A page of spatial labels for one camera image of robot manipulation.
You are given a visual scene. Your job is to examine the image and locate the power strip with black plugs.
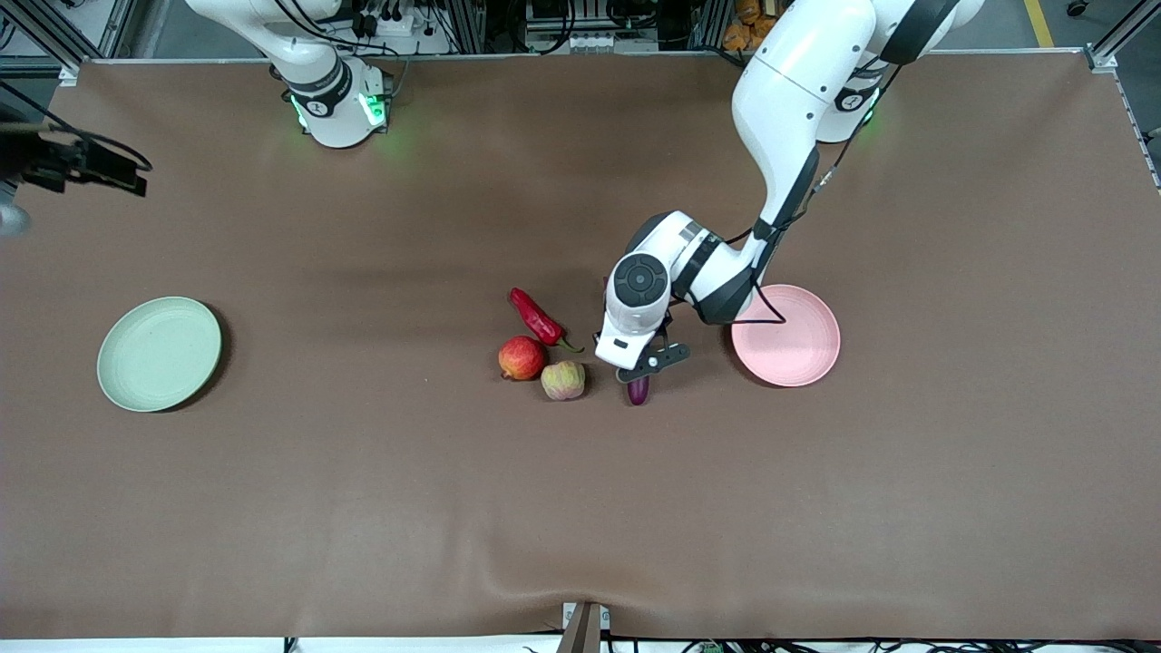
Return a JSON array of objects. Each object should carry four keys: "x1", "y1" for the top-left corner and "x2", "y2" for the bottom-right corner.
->
[{"x1": 347, "y1": 0, "x2": 438, "y2": 48}]

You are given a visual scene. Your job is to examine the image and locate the red apple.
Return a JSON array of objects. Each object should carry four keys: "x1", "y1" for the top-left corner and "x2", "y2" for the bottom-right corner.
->
[{"x1": 498, "y1": 336, "x2": 547, "y2": 382}]

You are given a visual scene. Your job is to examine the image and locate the red chili pepper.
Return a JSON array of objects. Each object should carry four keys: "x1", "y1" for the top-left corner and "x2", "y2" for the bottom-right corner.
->
[{"x1": 509, "y1": 288, "x2": 585, "y2": 355}]

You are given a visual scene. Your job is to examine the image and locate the white power strip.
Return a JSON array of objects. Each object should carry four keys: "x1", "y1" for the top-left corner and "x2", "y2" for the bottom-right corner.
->
[{"x1": 567, "y1": 32, "x2": 636, "y2": 54}]

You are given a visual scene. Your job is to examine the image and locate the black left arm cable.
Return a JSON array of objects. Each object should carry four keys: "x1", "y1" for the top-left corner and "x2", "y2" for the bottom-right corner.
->
[{"x1": 726, "y1": 62, "x2": 901, "y2": 327}]

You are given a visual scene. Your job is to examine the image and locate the aluminium frame post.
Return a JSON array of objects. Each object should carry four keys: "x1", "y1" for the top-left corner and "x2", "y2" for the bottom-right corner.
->
[
  {"x1": 0, "y1": 0, "x2": 92, "y2": 84},
  {"x1": 1086, "y1": 0, "x2": 1161, "y2": 73}
]

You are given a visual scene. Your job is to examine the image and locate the metal bracket at table edge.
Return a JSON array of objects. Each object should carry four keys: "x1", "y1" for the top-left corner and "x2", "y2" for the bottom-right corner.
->
[{"x1": 556, "y1": 601, "x2": 611, "y2": 653}]

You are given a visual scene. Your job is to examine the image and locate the brown table cloth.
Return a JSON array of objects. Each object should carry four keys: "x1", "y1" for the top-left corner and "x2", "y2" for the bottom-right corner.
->
[{"x1": 0, "y1": 50, "x2": 1161, "y2": 641}]

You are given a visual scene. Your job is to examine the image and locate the bag of orange items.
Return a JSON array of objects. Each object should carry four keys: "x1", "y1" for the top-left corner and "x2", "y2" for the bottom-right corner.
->
[{"x1": 723, "y1": 0, "x2": 770, "y2": 53}]

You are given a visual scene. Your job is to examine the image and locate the pink plate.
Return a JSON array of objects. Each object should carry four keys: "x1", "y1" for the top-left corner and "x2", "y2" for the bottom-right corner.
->
[{"x1": 731, "y1": 284, "x2": 842, "y2": 388}]

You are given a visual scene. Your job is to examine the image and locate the light green plate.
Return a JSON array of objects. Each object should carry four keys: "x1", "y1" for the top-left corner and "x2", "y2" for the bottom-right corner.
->
[{"x1": 97, "y1": 297, "x2": 223, "y2": 414}]

